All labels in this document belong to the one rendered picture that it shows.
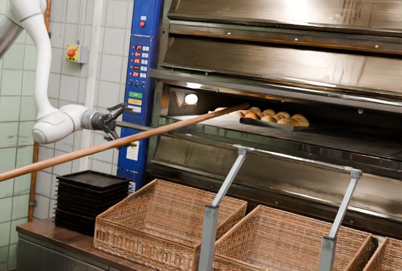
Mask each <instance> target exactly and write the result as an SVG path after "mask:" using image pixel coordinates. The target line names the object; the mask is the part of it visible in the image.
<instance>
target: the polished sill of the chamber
mask: <svg viewBox="0 0 402 271"><path fill-rule="evenodd" d="M179 121H183V120H180V119H177V118H170V117H160V119H159V124H161V125H165V126H166V125H169V124H173V123H177V122H179ZM180 129H186V130H192V131H195V132H202V133H207V134H211V135H217V136H223V137H226V138H232V139H238V140H241V141H248V142H253V143H257V144H263V145H269V146H273V147H278V148H284V149H288V150H294V151H299V152H303V153H309V154H315V155H319V156H324V157H331V158H334V159H340V160H346V161H350V162H355V163H361V164H365V165H371V166H377V167H380V168H386V169H392V170H398V171H402V160H397V159H391V158H387V157H381V156H375V155H371V154H365V153H359V152H355V151H349V150H343V149H338V148H333V147H326V146H322V145H316V144H310V143H306V142H300V141H294V140H290V139H284V138H278V137H274V136H267V135H262V134H257V133H251V132H246V131H241V130H235V129H229V128H225V127H219V126H213V125H209V124H203V123H196V124H192V125H189V126H185V127H182V128H180Z"/></svg>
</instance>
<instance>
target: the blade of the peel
mask: <svg viewBox="0 0 402 271"><path fill-rule="evenodd" d="M218 118H224V119H228V120H234V121H239V119H240V117H239V116H235V115H228V114H226V115H222V116H219V117H218ZM251 123H252V124H258V125H262V126H269V127H275V128H279V129H285V130H292V131H295V130H303V129H313V128H315V127H311V126H308V127H302V126H292V125H287V124H281V123H274V122H270V121H263V120H256V119H252V120H251Z"/></svg>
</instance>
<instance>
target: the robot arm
mask: <svg viewBox="0 0 402 271"><path fill-rule="evenodd" d="M9 2H10V3H9V4H8V7H7V9H6V10H5V15H6V16H5V17H4V18H3V19H2V21H1V22H0V60H1V59H2V58H3V56H4V55H5V54H6V52H7V51H8V50H9V49H10V47H11V46H12V45H13V43H14V42H15V40H16V39H17V38H18V37H19V35H20V34H21V33H22V32H23V30H24V29H25V30H26V32H27V33H28V34H29V36H30V37H31V38H32V41H33V42H34V44H35V47H36V52H37V60H36V73H35V85H34V100H35V106H36V110H37V117H36V124H35V125H34V127H33V129H32V136H33V138H34V140H36V141H37V142H38V143H40V144H43V145H46V144H52V143H55V142H57V141H60V140H62V139H64V138H65V137H67V136H68V135H70V134H71V133H74V132H77V131H80V130H83V129H87V130H93V131H94V130H100V131H104V132H105V136H104V137H103V138H104V139H106V140H107V141H108V142H109V141H114V140H116V139H120V137H119V136H118V135H117V133H116V130H115V124H116V119H117V118H118V117H119V116H120V115H121V114H122V113H124V112H128V113H132V114H141V113H140V112H136V111H133V108H128V107H127V103H120V104H118V105H116V106H113V107H111V108H106V110H107V111H108V113H107V114H103V113H101V112H100V111H96V110H92V109H88V108H87V107H84V106H81V105H65V106H63V107H61V108H60V110H58V109H56V108H53V107H52V106H51V105H50V103H49V101H48V97H47V87H48V79H49V74H50V65H51V44H50V40H49V37H48V33H47V30H46V26H45V23H44V18H43V14H44V12H45V10H46V7H47V3H46V0H9ZM119 108H121V109H120V110H118V111H117V112H116V113H115V114H114V115H111V112H113V110H117V109H119ZM109 134H111V135H112V137H113V138H114V140H113V139H112V137H110V136H109ZM129 146H131V147H137V144H132V143H129V144H126V145H122V146H119V147H116V149H117V150H122V147H126V148H127V147H129Z"/></svg>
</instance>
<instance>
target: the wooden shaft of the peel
mask: <svg viewBox="0 0 402 271"><path fill-rule="evenodd" d="M245 108H249V103H243V104H240V105H236V106H232V107H229V108H225V109H221V110H219V111H215V112H211V113H208V114H204V115H200V116H198V117H194V118H190V119H187V120H183V121H179V122H177V123H173V124H169V125H166V126H162V127H158V128H156V129H152V130H148V131H145V132H141V133H137V134H135V135H131V136H127V137H124V138H120V139H116V140H114V141H109V142H106V143H103V144H99V145H95V146H92V147H88V148H85V149H82V150H78V151H74V152H71V153H68V154H64V155H61V156H57V157H53V158H50V159H47V160H43V161H40V162H36V163H32V164H29V165H26V166H22V167H19V168H15V169H12V170H8V171H5V172H1V173H0V182H2V181H6V180H8V179H12V178H15V177H18V176H22V175H26V174H28V173H32V172H36V171H38V170H42V169H45V168H49V167H52V166H55V165H59V164H62V163H66V162H70V161H72V160H76V159H79V158H82V157H85V156H89V155H92V154H96V153H99V152H102V151H106V150H109V149H112V148H115V147H119V146H122V145H126V144H129V143H132V142H136V141H139V140H142V139H145V138H149V137H152V136H156V135H159V134H162V133H166V132H169V131H172V130H176V129H179V128H182V127H185V126H189V125H192V124H196V123H200V122H202V121H206V120H209V119H212V118H215V117H219V116H222V115H226V114H229V113H232V112H236V111H239V110H242V109H245Z"/></svg>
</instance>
